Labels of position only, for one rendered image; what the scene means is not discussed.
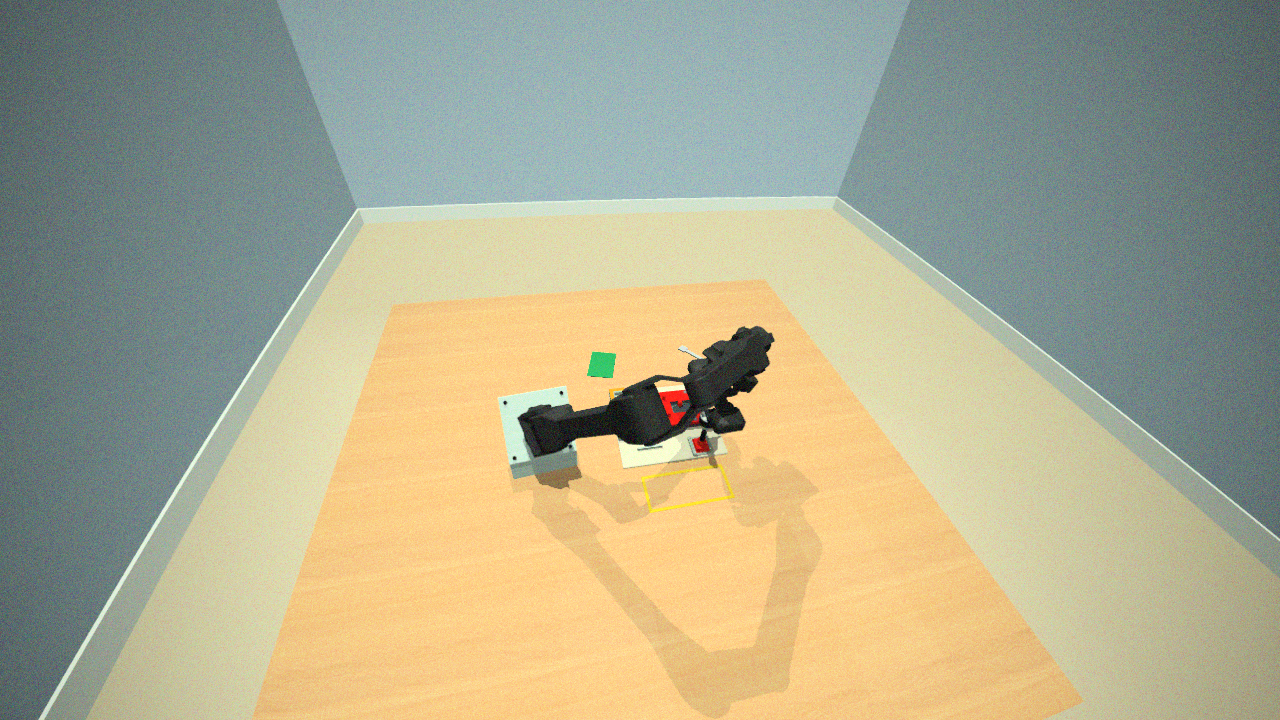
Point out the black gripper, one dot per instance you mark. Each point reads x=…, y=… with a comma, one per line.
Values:
x=724, y=418

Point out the green square patch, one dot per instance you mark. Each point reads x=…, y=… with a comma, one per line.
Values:
x=601, y=364

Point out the yellow rectangular outline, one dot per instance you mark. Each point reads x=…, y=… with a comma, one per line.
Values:
x=687, y=504

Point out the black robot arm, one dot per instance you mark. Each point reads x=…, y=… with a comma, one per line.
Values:
x=638, y=416

